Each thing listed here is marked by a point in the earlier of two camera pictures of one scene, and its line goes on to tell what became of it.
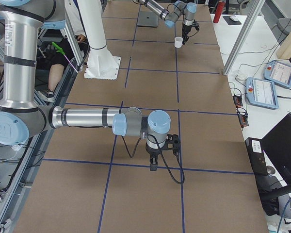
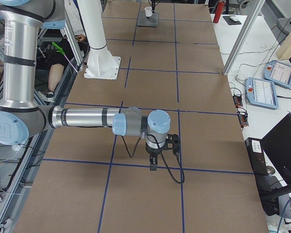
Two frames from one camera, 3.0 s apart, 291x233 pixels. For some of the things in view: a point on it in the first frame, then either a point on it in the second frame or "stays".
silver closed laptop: x=147 y=19 stays
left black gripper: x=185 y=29 → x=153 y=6
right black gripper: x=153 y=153 stays
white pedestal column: x=100 y=64 stays
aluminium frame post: x=253 y=17 stays
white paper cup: x=178 y=41 → x=148 y=11
